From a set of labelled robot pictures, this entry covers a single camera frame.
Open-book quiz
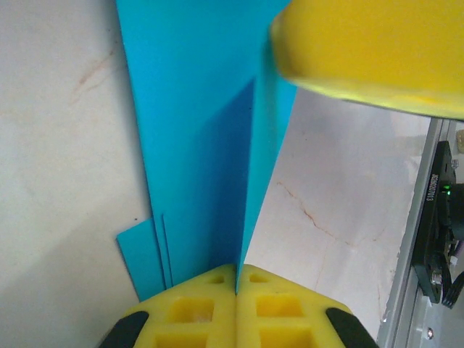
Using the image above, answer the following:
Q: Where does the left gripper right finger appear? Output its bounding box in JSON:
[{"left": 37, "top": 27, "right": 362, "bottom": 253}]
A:
[{"left": 235, "top": 264, "right": 376, "bottom": 348}]

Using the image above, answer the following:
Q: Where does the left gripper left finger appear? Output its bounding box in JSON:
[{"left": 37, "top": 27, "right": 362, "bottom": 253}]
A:
[{"left": 96, "top": 263, "right": 237, "bottom": 348}]

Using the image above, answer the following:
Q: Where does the teal cloth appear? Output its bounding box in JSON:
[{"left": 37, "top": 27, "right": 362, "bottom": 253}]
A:
[{"left": 115, "top": 0, "right": 298, "bottom": 302}]

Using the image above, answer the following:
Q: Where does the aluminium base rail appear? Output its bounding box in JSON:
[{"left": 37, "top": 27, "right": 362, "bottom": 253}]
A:
[{"left": 376, "top": 117, "right": 464, "bottom": 348}]

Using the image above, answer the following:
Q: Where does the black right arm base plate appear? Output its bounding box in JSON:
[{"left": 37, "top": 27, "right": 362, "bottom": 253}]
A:
[{"left": 411, "top": 140, "right": 464, "bottom": 309}]

